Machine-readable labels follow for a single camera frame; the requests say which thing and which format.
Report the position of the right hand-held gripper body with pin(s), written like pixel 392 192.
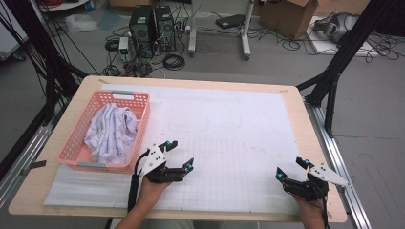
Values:
pixel 328 174

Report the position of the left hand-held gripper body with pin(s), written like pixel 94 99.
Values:
pixel 153 159

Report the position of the lavender printed towel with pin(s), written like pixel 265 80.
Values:
pixel 111 133

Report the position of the pink plastic basket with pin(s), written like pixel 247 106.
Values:
pixel 76 156

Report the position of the person's left hand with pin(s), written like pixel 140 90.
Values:
pixel 153 191

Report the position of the person's right hand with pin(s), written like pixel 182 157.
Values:
pixel 310 208

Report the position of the white grid mat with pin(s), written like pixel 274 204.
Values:
pixel 223 133

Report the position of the person's grey trousers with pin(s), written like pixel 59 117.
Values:
pixel 207 225

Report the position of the small white box device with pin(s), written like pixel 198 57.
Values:
pixel 123 44

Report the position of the black computer tower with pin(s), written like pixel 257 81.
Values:
pixel 165 28
pixel 141 31

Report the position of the white floor board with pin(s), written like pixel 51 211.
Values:
pixel 321 46

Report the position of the white metal stand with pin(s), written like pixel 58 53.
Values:
pixel 245 35

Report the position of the grey padded headset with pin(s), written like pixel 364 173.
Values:
pixel 334 27

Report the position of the flat black device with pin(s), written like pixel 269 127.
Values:
pixel 230 21

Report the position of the brown cardboard box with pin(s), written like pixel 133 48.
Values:
pixel 286 19

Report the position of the flat brown cardboard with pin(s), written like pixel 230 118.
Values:
pixel 127 2

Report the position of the clear plastic bag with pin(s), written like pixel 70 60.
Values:
pixel 79 23

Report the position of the white round table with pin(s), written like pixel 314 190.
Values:
pixel 63 5

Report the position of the white cabinet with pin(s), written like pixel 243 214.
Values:
pixel 8 41

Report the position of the grey rail clamp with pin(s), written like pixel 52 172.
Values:
pixel 341 188
pixel 36 164

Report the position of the aluminium rail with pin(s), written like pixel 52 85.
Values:
pixel 331 149
pixel 22 159

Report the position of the black frame strut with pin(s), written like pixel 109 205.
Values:
pixel 41 54
pixel 344 51

